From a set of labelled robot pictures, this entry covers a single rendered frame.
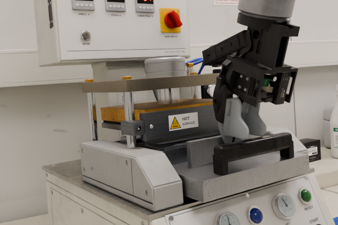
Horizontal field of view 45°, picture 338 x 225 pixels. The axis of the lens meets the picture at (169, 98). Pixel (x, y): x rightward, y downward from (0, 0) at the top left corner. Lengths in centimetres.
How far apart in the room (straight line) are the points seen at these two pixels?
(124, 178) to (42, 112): 63
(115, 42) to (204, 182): 43
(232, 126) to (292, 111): 103
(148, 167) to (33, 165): 69
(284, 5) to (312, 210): 35
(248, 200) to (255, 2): 30
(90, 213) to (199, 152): 23
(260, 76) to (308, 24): 117
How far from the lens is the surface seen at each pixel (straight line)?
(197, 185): 57
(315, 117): 173
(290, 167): 68
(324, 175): 132
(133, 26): 91
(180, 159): 67
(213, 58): 66
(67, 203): 86
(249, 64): 58
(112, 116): 77
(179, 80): 70
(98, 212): 72
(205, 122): 72
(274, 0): 56
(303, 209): 74
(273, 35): 56
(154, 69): 76
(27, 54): 117
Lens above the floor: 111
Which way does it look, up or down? 3 degrees down
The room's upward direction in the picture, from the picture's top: 4 degrees counter-clockwise
